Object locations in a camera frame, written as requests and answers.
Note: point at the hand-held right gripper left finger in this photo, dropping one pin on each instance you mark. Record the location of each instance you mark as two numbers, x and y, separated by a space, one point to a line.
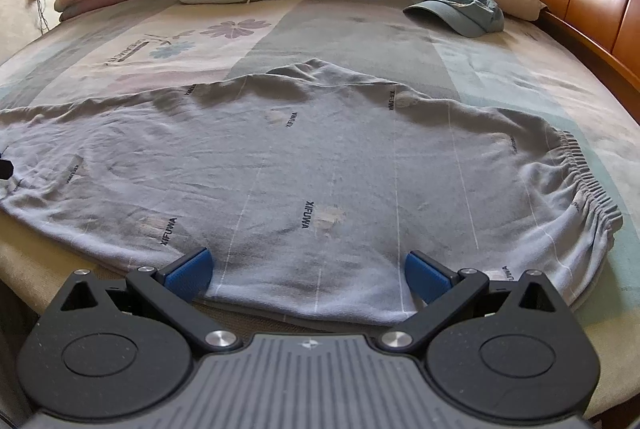
190 275

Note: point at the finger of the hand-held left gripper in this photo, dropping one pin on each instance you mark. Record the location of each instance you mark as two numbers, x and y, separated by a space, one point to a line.
5 169

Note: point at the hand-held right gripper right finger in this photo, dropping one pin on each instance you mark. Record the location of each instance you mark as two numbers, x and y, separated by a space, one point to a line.
425 277

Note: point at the grey pants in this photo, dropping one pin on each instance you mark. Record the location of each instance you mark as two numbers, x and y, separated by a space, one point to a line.
300 159

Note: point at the bed with patchwork sheet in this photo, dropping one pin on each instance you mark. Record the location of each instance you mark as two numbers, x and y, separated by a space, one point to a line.
350 39

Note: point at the blue cap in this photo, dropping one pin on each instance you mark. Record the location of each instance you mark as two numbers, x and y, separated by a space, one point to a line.
465 16

